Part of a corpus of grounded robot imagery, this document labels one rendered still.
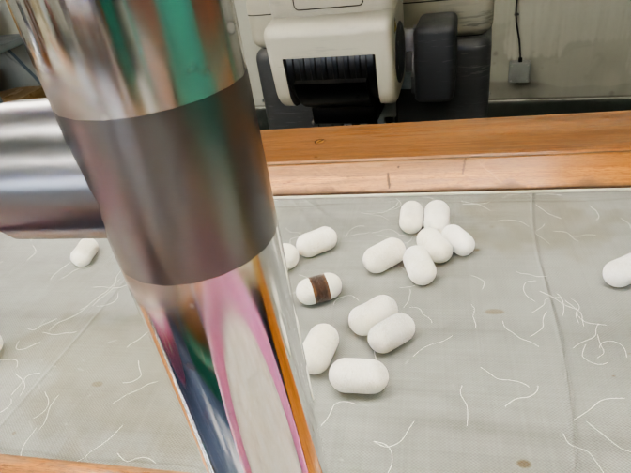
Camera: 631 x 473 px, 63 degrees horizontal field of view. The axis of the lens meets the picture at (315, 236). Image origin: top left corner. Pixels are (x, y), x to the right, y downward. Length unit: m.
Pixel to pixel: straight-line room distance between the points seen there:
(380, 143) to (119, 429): 0.35
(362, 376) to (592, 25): 2.20
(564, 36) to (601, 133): 1.86
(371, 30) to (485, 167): 0.45
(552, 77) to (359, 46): 1.62
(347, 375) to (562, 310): 0.15
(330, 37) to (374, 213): 0.50
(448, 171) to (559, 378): 0.23
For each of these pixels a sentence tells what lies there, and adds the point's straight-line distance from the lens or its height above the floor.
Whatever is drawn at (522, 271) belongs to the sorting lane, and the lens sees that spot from 0.40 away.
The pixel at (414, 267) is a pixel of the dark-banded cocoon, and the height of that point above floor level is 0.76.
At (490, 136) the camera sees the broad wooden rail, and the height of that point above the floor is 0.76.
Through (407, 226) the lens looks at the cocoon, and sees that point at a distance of 0.43.
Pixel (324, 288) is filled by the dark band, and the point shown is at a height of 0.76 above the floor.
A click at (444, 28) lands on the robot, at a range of 1.04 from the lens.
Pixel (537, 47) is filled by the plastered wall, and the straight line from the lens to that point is 2.41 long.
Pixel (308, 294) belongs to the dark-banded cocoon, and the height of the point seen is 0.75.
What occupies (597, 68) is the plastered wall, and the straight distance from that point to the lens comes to 2.47.
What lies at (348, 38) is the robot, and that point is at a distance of 0.91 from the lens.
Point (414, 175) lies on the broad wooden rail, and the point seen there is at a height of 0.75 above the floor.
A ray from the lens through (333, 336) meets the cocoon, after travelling 0.33.
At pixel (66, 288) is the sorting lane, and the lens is 0.48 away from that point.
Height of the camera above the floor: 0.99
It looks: 34 degrees down
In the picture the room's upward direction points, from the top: 9 degrees counter-clockwise
